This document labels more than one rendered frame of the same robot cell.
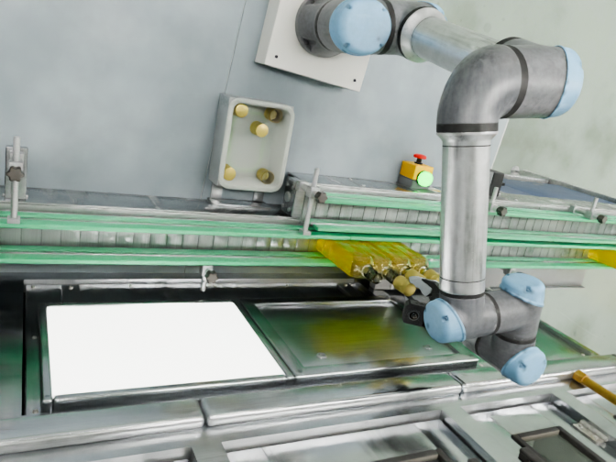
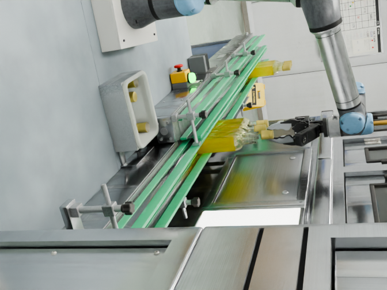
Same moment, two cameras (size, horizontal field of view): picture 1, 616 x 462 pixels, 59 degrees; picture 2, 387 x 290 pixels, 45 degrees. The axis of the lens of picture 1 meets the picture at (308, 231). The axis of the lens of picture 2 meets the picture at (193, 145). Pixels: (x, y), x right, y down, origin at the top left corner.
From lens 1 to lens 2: 104 cm
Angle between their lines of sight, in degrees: 39
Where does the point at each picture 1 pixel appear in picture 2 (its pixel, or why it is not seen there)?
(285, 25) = (120, 15)
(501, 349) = not seen: hidden behind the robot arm
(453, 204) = (340, 63)
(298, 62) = (132, 38)
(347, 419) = (341, 201)
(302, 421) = (337, 216)
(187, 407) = not seen: hidden behind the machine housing
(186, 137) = (98, 131)
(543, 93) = not seen: outside the picture
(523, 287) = (360, 87)
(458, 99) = (329, 10)
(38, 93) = (26, 158)
